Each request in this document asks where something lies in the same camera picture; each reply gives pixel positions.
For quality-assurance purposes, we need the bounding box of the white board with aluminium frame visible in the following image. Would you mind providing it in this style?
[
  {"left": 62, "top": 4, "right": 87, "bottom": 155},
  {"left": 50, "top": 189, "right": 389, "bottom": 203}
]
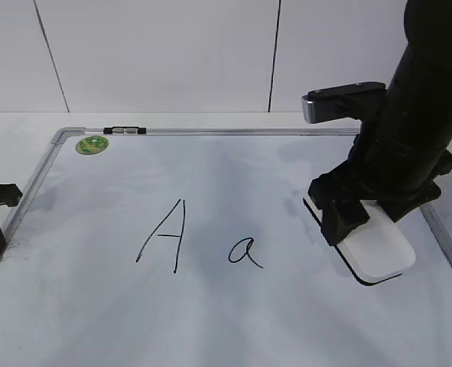
[{"left": 0, "top": 132, "right": 452, "bottom": 366}]

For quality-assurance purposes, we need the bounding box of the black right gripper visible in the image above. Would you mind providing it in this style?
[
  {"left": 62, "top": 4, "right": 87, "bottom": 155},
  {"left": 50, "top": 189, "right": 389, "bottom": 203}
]
[{"left": 307, "top": 134, "right": 452, "bottom": 245}]

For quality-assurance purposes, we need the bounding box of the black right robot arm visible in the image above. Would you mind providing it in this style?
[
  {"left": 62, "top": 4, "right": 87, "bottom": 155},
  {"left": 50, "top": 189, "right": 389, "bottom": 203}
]
[{"left": 302, "top": 1, "right": 452, "bottom": 246}]

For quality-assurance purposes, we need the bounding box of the black and silver board clip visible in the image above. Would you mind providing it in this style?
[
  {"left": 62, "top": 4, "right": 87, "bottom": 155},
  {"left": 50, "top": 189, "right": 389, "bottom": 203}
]
[{"left": 102, "top": 126, "right": 147, "bottom": 135}]

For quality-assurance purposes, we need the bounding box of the white eraser with black felt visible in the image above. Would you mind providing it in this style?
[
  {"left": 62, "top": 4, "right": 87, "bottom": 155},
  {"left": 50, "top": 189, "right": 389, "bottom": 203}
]
[{"left": 302, "top": 194, "right": 416, "bottom": 287}]

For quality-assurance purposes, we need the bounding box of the round green magnet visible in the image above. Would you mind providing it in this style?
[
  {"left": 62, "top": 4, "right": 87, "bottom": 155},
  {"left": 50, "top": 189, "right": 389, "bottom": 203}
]
[{"left": 76, "top": 135, "right": 109, "bottom": 155}]

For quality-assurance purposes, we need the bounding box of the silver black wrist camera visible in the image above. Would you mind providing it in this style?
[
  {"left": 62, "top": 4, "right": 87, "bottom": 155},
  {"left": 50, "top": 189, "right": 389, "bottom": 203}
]
[{"left": 301, "top": 82, "right": 386, "bottom": 125}]

